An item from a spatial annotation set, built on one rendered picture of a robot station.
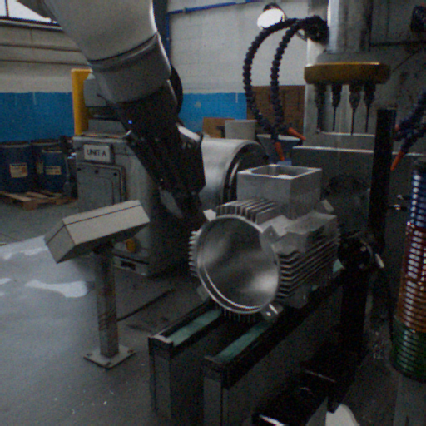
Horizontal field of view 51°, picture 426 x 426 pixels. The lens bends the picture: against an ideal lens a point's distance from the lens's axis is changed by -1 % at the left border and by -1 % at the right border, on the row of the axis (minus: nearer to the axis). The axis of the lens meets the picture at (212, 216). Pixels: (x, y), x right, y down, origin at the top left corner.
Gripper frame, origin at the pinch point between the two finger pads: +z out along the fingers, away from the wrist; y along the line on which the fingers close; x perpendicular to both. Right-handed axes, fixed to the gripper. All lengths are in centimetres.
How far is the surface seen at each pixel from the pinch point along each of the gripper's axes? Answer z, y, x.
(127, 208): 3.4, 15.9, -0.6
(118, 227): 3.4, 14.2, 4.0
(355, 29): -4, -9, -52
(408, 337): -3.9, -34.8, 14.1
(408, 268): -9.0, -34.1, 10.7
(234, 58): 218, 355, -528
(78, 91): 3, 71, -41
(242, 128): 108, 120, -180
